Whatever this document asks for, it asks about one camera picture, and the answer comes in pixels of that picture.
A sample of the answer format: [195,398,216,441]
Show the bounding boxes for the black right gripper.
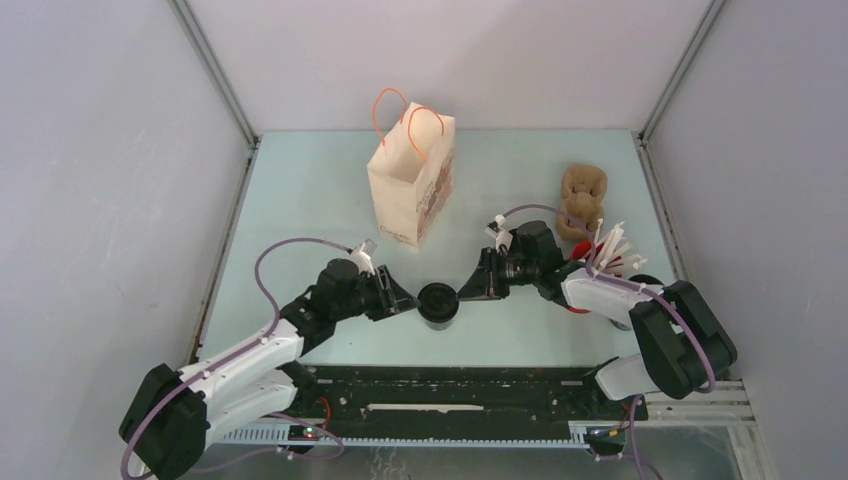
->
[455,247,539,302]

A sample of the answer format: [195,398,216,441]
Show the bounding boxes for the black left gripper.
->
[333,265,420,322]

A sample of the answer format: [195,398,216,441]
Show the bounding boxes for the black coffee cup lid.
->
[418,282,459,323]

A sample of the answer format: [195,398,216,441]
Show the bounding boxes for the dark takeout coffee cup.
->
[424,317,454,331]

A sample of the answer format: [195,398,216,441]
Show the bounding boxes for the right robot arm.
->
[458,220,738,418]

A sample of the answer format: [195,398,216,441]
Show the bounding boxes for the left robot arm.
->
[119,259,419,479]

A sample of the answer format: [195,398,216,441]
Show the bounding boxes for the red straw holder cup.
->
[561,240,619,318]

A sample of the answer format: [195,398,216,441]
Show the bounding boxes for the brown pulp cup carrier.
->
[560,164,608,234]

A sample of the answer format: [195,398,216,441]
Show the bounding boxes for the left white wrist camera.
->
[348,239,377,275]

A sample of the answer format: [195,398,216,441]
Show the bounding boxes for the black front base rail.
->
[192,362,664,444]

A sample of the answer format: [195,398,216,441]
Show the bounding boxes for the paper bag orange handles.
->
[367,88,456,250]

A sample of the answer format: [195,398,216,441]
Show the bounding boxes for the aluminium frame rail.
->
[167,0,260,149]

